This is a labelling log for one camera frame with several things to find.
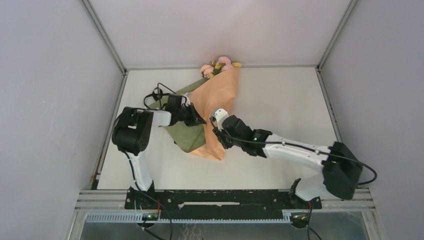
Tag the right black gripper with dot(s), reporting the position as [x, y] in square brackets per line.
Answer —
[220, 135]

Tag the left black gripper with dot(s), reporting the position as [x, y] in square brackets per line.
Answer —
[195, 118]

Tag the black ribbon with gold text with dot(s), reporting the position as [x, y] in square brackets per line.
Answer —
[157, 94]

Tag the two-sided peach green wrapping paper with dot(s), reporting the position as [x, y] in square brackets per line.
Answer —
[207, 95]

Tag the yellow fake flower stem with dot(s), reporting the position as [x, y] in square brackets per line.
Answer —
[220, 67]

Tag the pink fake flower stem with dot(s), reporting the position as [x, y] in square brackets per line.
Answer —
[220, 59]

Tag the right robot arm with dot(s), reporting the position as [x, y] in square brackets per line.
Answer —
[339, 172]

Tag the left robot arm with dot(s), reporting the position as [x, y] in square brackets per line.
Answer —
[132, 130]

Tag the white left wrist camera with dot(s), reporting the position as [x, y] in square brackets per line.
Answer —
[186, 99]

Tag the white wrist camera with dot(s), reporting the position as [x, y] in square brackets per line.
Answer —
[186, 99]
[220, 115]

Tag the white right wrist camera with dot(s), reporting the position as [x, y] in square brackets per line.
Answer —
[220, 115]

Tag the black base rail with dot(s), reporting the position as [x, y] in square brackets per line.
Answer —
[222, 205]

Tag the white slotted cable duct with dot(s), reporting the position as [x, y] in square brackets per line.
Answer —
[128, 217]

